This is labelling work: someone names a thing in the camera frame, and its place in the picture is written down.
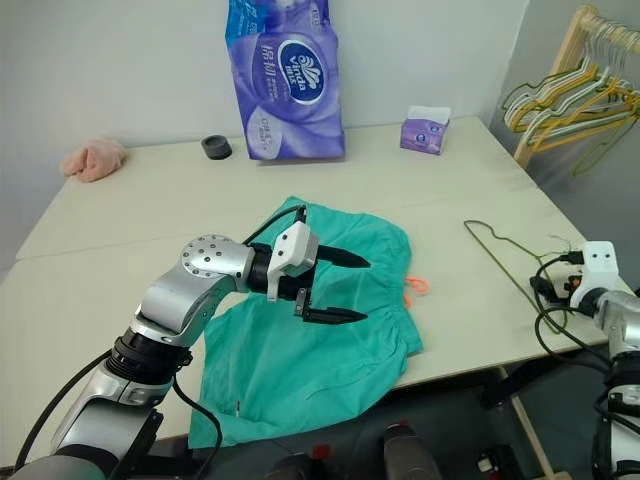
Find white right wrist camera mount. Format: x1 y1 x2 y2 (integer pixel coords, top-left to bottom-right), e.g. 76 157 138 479
569 241 622 309

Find yellow wire hanger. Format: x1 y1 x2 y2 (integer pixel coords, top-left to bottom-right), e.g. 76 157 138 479
505 62 640 152

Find wooden table leg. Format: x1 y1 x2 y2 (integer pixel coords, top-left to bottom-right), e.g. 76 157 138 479
499 367 557 480

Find pale green wire hanger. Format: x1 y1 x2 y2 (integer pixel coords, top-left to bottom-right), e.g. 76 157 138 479
571 74 640 178

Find wooden clothes rack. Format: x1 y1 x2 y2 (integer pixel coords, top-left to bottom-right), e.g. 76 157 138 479
513 4 640 164

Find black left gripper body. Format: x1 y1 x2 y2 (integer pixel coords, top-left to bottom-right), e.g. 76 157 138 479
277 243 327 322

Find orange shorts drawstring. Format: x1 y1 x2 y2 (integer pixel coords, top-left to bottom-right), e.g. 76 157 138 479
402 276 431 308

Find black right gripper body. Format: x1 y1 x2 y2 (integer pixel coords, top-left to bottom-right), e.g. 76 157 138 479
545 272 582 304

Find small purple tissue box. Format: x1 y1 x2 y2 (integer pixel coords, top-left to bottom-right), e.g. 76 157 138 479
398 105 453 154

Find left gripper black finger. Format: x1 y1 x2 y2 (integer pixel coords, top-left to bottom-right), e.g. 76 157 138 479
302 308 369 326
318 243 372 270

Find black tape roll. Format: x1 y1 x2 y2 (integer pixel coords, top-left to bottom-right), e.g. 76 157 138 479
200 134 235 162

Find olive wire hanger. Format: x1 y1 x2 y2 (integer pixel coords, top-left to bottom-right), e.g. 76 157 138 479
463 218 576 335

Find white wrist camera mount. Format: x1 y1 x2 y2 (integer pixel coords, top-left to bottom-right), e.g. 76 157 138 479
265 221 321 303
569 241 622 309

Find large dark rounded shape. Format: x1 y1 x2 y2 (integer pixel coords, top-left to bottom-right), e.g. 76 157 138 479
382 422 444 480

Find green shorts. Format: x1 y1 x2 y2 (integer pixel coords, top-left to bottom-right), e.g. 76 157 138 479
188 195 425 449

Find pink cloth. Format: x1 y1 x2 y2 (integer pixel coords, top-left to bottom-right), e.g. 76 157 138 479
59 138 128 184

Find purple Vinda tissue pack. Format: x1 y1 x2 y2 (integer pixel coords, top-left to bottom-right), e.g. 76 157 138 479
222 0 348 162

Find black table bracket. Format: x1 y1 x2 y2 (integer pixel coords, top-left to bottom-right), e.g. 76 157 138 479
480 368 522 409

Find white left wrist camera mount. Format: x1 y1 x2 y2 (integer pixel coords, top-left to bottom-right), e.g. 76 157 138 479
265 221 321 303

